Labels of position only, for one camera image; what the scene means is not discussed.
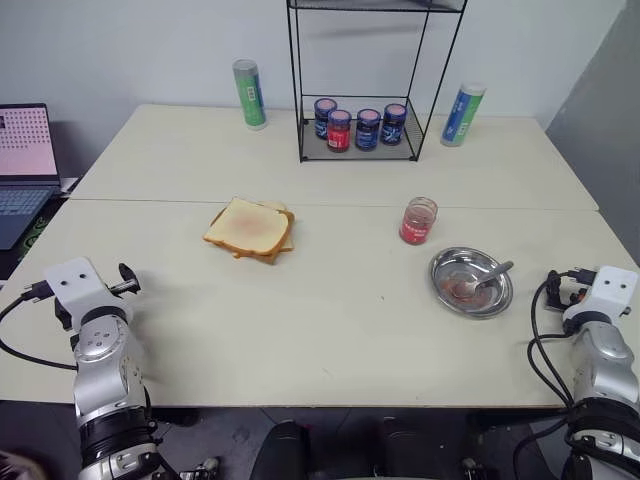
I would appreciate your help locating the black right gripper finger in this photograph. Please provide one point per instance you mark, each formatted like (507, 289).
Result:
(552, 301)
(553, 279)

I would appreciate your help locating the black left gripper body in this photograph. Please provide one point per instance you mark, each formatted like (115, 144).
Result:
(119, 288)

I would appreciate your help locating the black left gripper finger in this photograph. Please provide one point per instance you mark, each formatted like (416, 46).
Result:
(126, 272)
(135, 288)

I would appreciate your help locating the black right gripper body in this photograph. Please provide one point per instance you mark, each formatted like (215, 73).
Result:
(570, 295)

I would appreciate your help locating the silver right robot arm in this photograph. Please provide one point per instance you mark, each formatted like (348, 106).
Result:
(605, 370)

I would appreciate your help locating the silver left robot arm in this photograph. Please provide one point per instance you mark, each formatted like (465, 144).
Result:
(102, 370)

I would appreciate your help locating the white bread slice sandwich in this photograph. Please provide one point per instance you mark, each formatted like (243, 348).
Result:
(247, 225)

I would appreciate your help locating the open red jam jar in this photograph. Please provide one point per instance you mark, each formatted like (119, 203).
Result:
(417, 222)

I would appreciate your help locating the plain bread slice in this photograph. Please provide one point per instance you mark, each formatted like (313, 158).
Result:
(288, 242)

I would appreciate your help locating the blue label jam jar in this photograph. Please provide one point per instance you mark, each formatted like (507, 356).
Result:
(321, 117)
(393, 125)
(367, 131)

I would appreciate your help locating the red label jam jar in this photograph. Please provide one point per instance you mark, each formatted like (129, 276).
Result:
(338, 132)

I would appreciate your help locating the round metal plate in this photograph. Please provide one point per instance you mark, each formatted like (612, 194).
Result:
(495, 305)

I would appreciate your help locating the metal spoon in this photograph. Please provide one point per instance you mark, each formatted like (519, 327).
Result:
(492, 274)

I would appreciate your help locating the black green patterned mat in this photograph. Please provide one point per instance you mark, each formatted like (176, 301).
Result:
(36, 231)

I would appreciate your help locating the open laptop computer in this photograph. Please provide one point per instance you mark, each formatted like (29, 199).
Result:
(25, 150)

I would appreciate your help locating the blue green cylindrical can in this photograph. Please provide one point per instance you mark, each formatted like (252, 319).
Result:
(462, 115)

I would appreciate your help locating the dark rounded shape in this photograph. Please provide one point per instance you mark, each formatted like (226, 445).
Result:
(280, 450)

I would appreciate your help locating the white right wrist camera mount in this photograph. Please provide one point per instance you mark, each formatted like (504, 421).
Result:
(610, 292)

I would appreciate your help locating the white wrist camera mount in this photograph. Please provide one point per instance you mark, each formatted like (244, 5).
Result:
(75, 285)
(610, 292)

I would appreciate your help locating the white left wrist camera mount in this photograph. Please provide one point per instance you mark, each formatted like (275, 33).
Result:
(75, 285)

